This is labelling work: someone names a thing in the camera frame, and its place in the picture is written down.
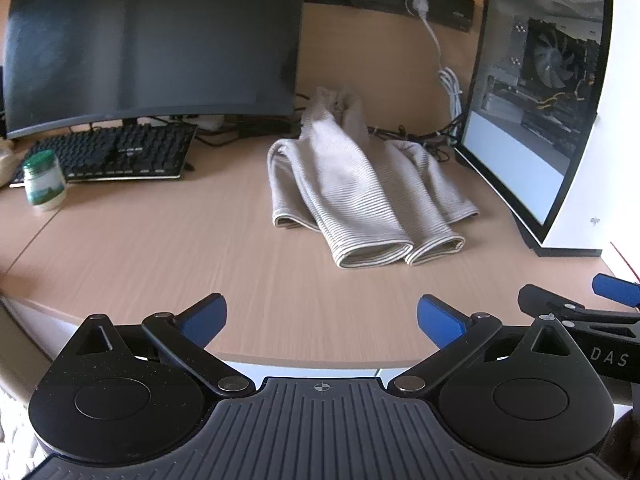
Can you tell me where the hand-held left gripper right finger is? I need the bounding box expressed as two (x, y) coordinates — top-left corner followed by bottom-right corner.
(387, 294), (594, 397)

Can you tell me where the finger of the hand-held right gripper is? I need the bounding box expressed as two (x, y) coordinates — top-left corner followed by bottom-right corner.
(517, 284), (640, 326)
(591, 273), (640, 309)

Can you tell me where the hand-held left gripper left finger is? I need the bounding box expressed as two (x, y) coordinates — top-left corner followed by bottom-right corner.
(52, 292), (257, 397)

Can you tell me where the striped knit garment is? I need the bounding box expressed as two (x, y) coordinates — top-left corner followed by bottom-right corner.
(267, 86), (481, 269)

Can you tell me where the thin red stick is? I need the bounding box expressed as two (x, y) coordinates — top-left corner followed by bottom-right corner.
(610, 241), (640, 282)

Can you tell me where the white glass-sided computer case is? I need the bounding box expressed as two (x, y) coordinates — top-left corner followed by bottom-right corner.
(452, 0), (640, 261)

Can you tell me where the black computer keyboard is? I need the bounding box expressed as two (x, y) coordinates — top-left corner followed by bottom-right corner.
(10, 122), (198, 184)

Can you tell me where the white jar with green lid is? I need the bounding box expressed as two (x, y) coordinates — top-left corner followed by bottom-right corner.
(23, 150), (68, 211)

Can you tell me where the white quilted fabric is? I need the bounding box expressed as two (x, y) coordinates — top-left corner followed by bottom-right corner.
(0, 390), (43, 480)

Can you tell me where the beige object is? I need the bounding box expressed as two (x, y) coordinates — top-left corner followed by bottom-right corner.
(0, 140), (26, 189)

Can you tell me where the black curved computer monitor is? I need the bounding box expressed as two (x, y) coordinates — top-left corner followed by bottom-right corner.
(4, 0), (308, 141)

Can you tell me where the black cable bundle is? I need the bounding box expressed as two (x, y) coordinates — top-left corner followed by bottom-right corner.
(190, 92), (468, 163)

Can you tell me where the white plug with cable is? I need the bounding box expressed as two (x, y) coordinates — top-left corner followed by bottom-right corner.
(405, 0), (467, 133)

